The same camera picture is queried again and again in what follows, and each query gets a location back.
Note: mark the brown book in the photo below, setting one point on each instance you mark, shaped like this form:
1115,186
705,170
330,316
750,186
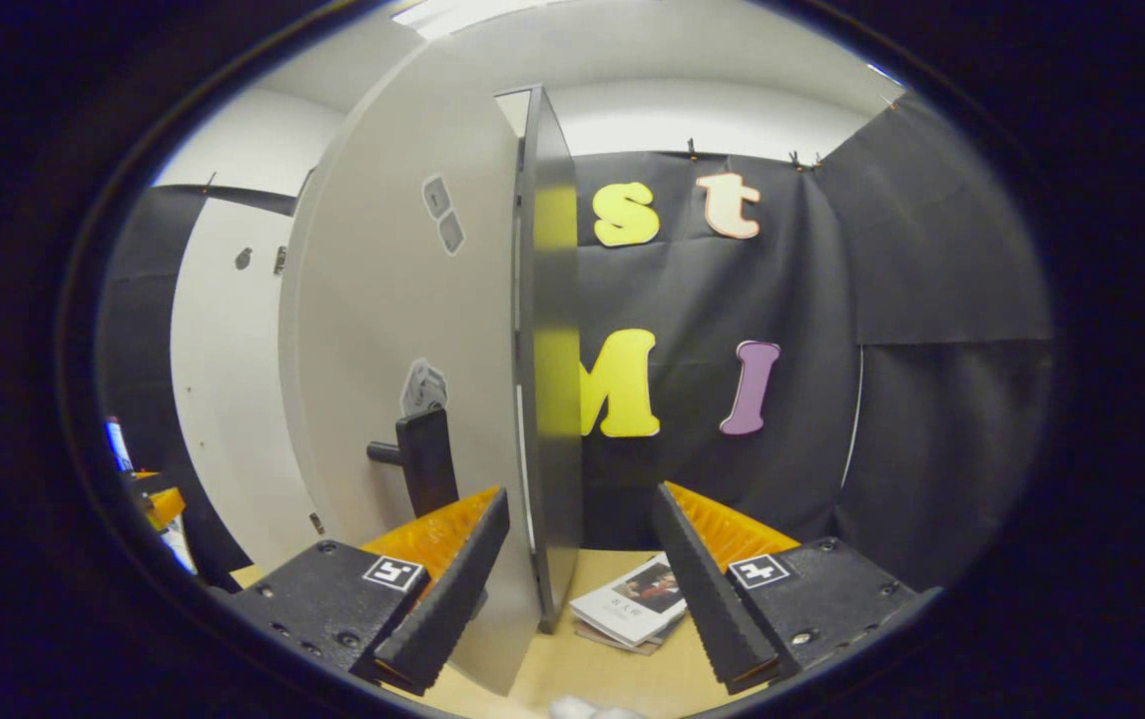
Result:
632,647

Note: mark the blue and white object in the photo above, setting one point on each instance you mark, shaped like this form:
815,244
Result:
119,444

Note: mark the long ceiling light panel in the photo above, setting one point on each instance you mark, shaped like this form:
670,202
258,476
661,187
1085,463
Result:
462,12

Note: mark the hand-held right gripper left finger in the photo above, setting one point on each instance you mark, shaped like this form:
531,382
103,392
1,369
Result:
452,589

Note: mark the white cabinet door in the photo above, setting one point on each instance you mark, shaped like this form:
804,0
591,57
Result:
372,320
223,399

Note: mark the black backdrop cloth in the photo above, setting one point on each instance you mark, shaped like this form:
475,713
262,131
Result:
812,300

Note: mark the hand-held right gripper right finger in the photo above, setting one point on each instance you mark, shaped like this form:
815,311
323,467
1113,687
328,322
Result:
707,589

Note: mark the white booklet with photo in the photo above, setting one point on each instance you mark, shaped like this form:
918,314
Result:
627,604

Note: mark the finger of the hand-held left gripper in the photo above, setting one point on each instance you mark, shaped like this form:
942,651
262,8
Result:
163,507

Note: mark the white cabinet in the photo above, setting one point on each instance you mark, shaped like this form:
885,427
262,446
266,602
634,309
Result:
552,399

